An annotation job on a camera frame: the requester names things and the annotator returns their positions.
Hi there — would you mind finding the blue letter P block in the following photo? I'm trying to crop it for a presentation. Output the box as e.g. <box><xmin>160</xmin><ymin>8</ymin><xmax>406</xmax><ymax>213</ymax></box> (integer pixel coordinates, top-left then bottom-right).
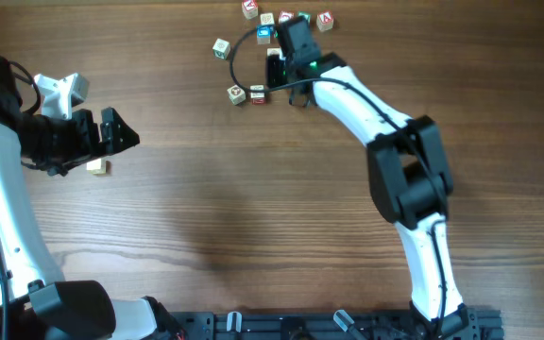
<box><xmin>86</xmin><ymin>159</ymin><xmax>108</xmax><ymax>176</ymax></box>

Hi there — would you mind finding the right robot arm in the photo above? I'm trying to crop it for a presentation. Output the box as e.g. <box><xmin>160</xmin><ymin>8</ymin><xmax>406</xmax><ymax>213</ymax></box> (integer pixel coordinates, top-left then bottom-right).
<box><xmin>266</xmin><ymin>17</ymin><xmax>467</xmax><ymax>339</ymax></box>

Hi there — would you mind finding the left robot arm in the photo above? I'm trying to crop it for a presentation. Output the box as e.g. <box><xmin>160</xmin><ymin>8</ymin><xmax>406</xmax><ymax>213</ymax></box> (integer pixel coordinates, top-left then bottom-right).
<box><xmin>0</xmin><ymin>56</ymin><xmax>186</xmax><ymax>339</ymax></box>

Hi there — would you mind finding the orange picture blue block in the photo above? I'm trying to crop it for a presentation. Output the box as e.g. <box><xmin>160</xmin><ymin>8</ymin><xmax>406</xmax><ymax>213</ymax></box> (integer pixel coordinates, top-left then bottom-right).
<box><xmin>266</xmin><ymin>48</ymin><xmax>282</xmax><ymax>58</ymax></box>

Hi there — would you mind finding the red sided block bottom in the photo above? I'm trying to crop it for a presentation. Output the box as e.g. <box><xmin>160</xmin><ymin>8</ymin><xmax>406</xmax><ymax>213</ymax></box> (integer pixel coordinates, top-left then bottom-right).
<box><xmin>249</xmin><ymin>85</ymin><xmax>266</xmax><ymax>105</ymax></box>

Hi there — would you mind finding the brown picture block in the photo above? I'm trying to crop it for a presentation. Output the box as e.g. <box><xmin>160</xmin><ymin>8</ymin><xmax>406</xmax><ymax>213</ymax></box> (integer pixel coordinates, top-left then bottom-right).
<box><xmin>227</xmin><ymin>84</ymin><xmax>247</xmax><ymax>106</ymax></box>

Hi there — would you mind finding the tan picture block top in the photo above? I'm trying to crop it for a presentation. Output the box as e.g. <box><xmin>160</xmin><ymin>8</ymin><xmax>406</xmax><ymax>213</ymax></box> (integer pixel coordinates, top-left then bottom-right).
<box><xmin>260</xmin><ymin>12</ymin><xmax>275</xmax><ymax>26</ymax></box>

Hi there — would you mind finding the red number nine block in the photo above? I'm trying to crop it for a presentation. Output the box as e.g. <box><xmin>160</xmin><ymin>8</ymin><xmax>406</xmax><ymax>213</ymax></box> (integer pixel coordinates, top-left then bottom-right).
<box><xmin>279</xmin><ymin>11</ymin><xmax>295</xmax><ymax>24</ymax></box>

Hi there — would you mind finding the green sided block left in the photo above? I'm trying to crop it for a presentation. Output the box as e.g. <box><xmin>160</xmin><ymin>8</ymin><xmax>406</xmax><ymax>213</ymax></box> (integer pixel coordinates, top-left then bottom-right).
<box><xmin>212</xmin><ymin>39</ymin><xmax>231</xmax><ymax>60</ymax></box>

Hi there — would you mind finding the green letter V block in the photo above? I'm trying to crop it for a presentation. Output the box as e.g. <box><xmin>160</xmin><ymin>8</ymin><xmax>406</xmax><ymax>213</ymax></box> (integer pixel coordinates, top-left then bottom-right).
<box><xmin>297</xmin><ymin>11</ymin><xmax>311</xmax><ymax>23</ymax></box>

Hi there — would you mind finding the red letter A block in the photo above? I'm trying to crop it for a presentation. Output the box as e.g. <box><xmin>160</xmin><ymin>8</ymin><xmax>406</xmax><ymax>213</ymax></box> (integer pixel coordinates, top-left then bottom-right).
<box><xmin>316</xmin><ymin>11</ymin><xmax>334</xmax><ymax>32</ymax></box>

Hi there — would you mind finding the red letter block top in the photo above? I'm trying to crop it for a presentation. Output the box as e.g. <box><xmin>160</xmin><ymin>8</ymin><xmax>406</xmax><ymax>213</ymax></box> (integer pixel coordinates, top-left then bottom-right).
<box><xmin>241</xmin><ymin>0</ymin><xmax>259</xmax><ymax>20</ymax></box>

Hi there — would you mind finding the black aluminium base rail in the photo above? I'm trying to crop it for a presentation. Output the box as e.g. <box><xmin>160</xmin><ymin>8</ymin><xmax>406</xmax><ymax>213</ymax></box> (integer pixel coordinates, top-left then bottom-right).
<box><xmin>172</xmin><ymin>307</ymin><xmax>505</xmax><ymax>340</ymax></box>

